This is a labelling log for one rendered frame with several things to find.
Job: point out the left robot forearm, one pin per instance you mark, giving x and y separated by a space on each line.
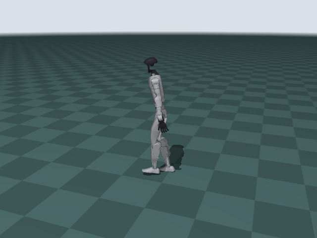
158 108

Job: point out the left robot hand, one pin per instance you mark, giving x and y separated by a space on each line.
162 126

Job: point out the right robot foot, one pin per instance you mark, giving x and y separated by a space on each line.
170 169

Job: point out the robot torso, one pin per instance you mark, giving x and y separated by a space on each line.
164 111

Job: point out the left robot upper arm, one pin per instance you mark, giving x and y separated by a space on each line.
156 87

